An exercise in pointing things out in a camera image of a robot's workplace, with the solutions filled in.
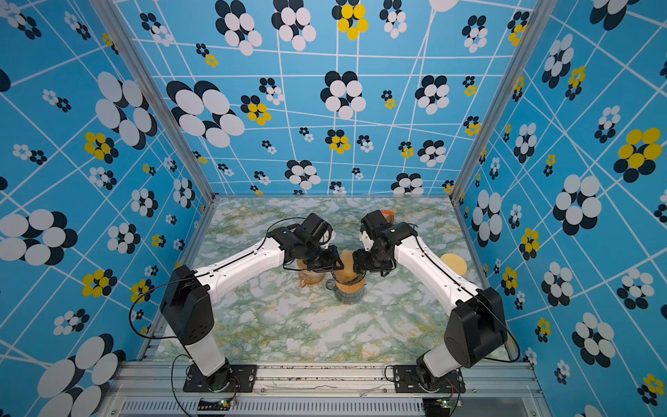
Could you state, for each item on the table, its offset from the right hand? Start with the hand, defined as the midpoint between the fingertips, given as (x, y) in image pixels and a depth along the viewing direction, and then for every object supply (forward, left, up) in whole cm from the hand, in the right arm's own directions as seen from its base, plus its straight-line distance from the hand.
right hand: (365, 267), depth 82 cm
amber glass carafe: (+3, +20, -12) cm, 24 cm away
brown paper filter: (-2, +6, -1) cm, 6 cm away
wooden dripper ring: (-6, +5, -3) cm, 8 cm away
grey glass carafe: (-6, +7, -8) cm, 12 cm away
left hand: (-1, +6, +2) cm, 7 cm away
